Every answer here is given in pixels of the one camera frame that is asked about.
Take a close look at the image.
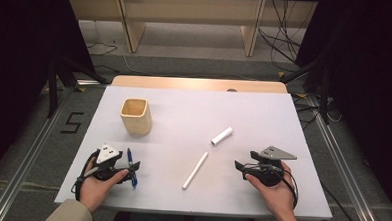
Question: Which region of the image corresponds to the blue pen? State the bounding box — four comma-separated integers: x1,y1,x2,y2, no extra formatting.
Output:
125,148,140,189

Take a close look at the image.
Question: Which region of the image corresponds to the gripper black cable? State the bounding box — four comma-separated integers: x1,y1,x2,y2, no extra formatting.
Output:
278,166,302,210
71,149,100,202

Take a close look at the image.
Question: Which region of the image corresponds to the metal floor rail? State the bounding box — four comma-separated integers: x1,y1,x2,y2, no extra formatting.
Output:
0,81,73,221
299,94,392,221

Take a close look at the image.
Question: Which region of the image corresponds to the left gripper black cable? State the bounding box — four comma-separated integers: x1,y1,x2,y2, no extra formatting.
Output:
71,149,100,202

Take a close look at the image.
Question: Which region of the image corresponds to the black tripod stand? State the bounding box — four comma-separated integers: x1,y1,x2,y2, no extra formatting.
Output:
45,54,111,122

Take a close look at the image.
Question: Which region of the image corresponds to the wooden pen holder cup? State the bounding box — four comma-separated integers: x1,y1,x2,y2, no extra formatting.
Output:
118,97,154,137

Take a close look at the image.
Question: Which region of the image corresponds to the black metal stand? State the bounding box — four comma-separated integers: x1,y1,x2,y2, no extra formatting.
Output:
278,55,333,125

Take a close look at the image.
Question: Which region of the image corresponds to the bundle of black cables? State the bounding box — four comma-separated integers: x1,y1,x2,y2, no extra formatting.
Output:
255,0,307,73

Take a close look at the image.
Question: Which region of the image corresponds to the person's right hand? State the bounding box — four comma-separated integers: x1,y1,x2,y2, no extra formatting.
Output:
243,159,300,221

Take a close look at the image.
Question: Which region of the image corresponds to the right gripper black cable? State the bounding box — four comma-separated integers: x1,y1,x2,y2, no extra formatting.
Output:
278,166,302,210

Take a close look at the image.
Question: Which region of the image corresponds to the light wooden desk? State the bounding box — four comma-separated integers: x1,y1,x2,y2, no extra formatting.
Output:
65,0,319,62

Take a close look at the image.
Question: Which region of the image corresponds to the short white tube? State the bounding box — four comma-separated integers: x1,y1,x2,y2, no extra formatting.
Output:
210,125,234,147

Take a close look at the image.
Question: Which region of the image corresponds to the thin black floor cable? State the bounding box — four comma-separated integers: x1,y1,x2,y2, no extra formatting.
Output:
85,40,120,58

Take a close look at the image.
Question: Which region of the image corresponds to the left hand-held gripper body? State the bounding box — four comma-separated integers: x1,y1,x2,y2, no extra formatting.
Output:
90,142,123,182

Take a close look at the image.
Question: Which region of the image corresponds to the thin white pen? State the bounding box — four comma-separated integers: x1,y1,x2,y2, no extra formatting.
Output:
182,150,209,192

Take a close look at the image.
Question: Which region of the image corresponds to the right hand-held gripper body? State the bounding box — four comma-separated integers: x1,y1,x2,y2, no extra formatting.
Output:
245,145,298,189

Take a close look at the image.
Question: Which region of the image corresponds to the person's left hand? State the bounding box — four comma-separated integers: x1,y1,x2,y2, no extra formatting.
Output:
78,157,131,217

